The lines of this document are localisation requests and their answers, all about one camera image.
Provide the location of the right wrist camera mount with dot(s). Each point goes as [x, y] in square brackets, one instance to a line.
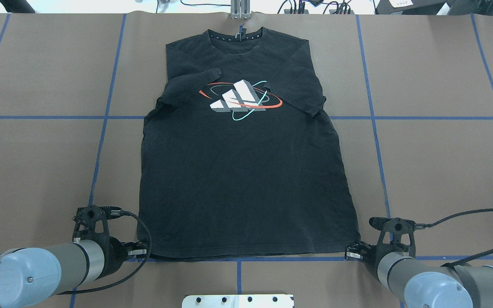
[396, 236]

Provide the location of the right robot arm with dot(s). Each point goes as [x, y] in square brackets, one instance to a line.
[418, 285]

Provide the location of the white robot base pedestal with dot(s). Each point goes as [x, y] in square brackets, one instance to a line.
[239, 301]

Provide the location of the aluminium profile post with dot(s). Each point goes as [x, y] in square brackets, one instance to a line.
[240, 9]

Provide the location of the black graphic t-shirt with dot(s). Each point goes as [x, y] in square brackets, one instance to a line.
[239, 157]

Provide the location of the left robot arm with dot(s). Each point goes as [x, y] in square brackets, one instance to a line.
[29, 276]

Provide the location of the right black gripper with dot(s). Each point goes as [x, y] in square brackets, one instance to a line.
[371, 256]

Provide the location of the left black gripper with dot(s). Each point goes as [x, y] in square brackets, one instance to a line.
[114, 255]

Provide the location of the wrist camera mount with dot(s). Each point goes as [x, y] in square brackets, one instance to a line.
[396, 236]
[91, 223]

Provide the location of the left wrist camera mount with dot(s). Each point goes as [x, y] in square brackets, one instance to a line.
[91, 223]

